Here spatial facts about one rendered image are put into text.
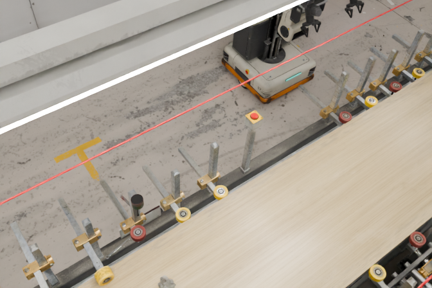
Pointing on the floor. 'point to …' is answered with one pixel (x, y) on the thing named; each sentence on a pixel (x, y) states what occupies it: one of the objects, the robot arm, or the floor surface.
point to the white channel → (137, 23)
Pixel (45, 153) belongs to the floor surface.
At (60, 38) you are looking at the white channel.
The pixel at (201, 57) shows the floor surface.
